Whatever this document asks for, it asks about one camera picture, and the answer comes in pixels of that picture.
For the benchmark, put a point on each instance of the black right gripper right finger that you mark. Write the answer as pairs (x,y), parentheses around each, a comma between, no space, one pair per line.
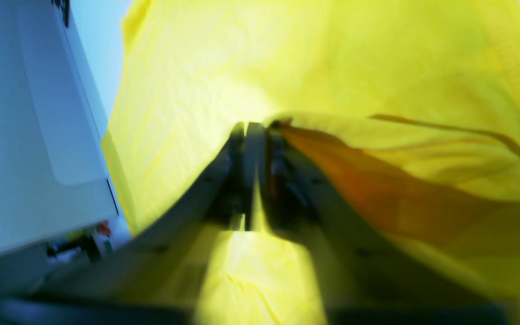
(357,268)

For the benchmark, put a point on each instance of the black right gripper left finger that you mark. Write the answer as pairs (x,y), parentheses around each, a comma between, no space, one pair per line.
(221,192)

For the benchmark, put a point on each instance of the yellow-orange T-shirt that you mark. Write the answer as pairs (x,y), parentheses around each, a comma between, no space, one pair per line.
(410,107)

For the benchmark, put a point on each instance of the grey left partition panel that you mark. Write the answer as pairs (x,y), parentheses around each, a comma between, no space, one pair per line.
(53,178)

